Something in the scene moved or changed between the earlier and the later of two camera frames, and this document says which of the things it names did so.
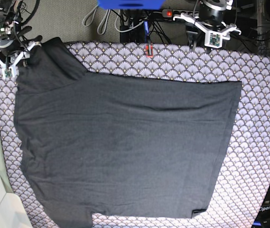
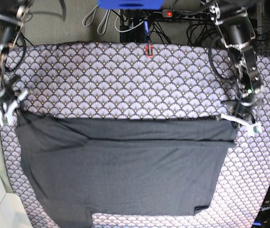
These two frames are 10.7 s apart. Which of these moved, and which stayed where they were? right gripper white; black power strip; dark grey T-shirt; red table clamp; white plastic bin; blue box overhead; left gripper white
Moved: left gripper white; right gripper white; dark grey T-shirt
Stayed: red table clamp; black power strip; blue box overhead; white plastic bin
